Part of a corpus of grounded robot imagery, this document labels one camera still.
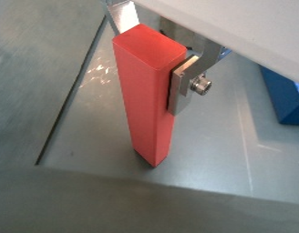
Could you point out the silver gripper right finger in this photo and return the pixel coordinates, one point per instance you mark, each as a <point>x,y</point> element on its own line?
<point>187,77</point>

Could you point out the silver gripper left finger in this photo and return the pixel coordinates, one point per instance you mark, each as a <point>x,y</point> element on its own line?
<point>122,15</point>

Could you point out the red rectangular block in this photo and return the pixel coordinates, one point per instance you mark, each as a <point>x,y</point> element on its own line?
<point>146,56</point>

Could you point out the blue foam peg board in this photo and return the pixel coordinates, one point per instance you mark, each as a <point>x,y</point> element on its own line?
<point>284,92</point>

